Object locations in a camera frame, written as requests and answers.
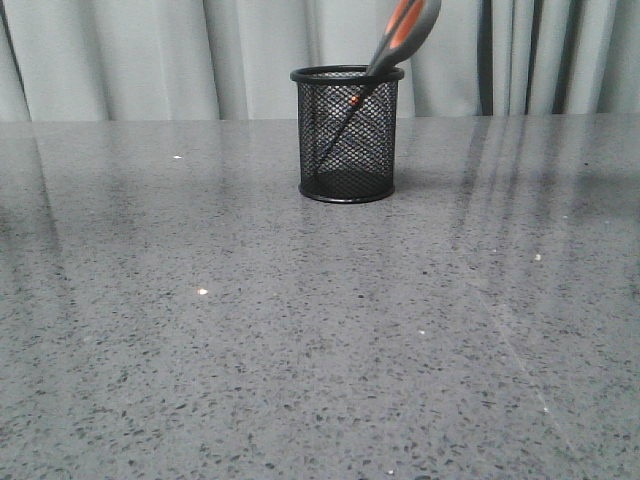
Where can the grey orange handled scissors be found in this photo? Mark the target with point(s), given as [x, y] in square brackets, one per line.
[405, 32]

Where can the grey pleated curtain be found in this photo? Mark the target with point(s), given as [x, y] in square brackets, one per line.
[202, 60]

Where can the black mesh pen cup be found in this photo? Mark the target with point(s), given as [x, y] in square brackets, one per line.
[346, 131]

